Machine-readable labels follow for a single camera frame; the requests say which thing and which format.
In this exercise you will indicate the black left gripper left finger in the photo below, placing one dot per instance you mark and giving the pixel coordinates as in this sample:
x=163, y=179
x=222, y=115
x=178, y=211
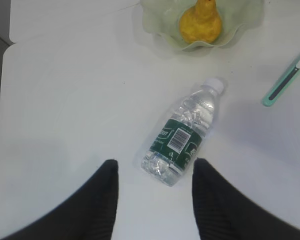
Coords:
x=88, y=214

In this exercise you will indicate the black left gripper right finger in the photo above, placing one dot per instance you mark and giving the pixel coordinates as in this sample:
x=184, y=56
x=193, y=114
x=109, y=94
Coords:
x=223, y=213

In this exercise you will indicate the clear water bottle green label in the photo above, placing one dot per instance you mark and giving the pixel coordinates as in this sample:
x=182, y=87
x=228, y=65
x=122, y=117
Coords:
x=177, y=143

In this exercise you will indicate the yellow pear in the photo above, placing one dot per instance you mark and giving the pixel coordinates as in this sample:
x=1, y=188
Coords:
x=201, y=22

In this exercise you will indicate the green utility knife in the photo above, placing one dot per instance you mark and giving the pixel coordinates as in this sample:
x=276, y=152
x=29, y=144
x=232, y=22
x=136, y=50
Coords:
x=283, y=82

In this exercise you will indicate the green wavy glass plate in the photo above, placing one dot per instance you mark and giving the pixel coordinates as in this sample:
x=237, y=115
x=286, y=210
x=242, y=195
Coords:
x=161, y=17

